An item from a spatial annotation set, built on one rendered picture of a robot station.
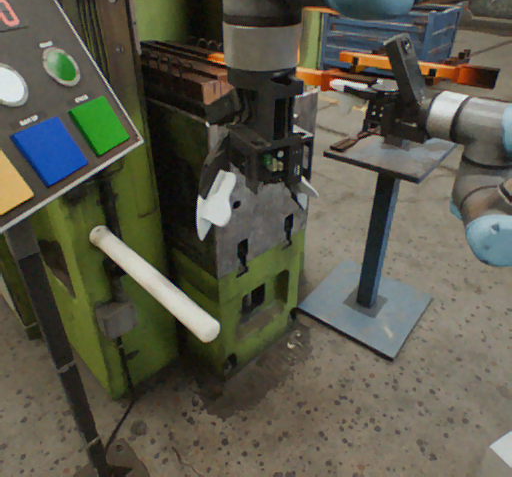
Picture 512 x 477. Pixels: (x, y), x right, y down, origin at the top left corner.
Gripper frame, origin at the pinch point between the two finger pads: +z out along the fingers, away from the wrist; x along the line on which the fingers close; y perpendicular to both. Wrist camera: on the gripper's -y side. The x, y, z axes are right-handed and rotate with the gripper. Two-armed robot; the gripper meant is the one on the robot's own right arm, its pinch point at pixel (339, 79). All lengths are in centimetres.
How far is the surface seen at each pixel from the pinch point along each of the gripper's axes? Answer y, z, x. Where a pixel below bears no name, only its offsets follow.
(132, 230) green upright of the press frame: 42, 42, -29
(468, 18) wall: 90, 279, 749
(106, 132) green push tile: 1.4, 10.5, -43.8
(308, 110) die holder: 15.3, 21.7, 17.9
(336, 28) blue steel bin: 53, 246, 332
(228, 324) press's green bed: 75, 23, -13
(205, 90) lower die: 4.9, 27.5, -11.6
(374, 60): 4.6, 15.2, 36.8
